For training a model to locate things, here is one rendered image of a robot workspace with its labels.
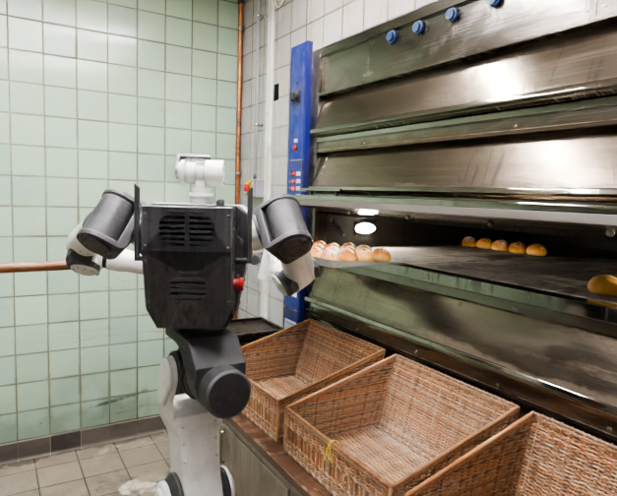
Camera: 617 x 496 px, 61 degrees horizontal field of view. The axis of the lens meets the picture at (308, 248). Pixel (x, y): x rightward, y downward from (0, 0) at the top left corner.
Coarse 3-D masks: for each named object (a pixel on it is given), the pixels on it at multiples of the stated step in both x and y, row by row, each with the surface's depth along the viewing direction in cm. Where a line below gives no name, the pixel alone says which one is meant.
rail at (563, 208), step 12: (408, 204) 172; (420, 204) 167; (432, 204) 163; (444, 204) 159; (456, 204) 155; (468, 204) 151; (480, 204) 147; (492, 204) 143; (504, 204) 140; (516, 204) 137; (528, 204) 134; (540, 204) 131; (552, 204) 128; (564, 204) 126
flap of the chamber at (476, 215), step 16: (320, 208) 231; (336, 208) 213; (352, 208) 198; (368, 208) 190; (384, 208) 182; (400, 208) 175; (416, 208) 169; (432, 208) 163; (448, 208) 157; (464, 208) 152; (496, 224) 164; (512, 224) 155; (528, 224) 146; (544, 224) 139; (560, 224) 132; (576, 224) 126; (592, 224) 120; (608, 224) 116
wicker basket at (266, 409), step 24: (288, 336) 243; (312, 336) 244; (336, 336) 229; (264, 360) 237; (288, 360) 245; (312, 360) 239; (336, 360) 225; (360, 360) 197; (264, 384) 235; (288, 384) 236; (312, 384) 187; (264, 408) 190
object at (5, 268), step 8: (0, 264) 156; (8, 264) 157; (16, 264) 158; (24, 264) 159; (32, 264) 160; (40, 264) 162; (48, 264) 163; (56, 264) 164; (64, 264) 165; (0, 272) 156; (8, 272) 157; (16, 272) 159; (24, 272) 160
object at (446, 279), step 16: (384, 272) 206; (400, 272) 198; (416, 272) 191; (432, 272) 184; (448, 272) 185; (464, 288) 171; (480, 288) 166; (496, 288) 161; (512, 288) 156; (528, 288) 155; (528, 304) 151; (544, 304) 147; (560, 304) 143; (576, 304) 139; (592, 304) 135; (608, 304) 135; (608, 320) 132
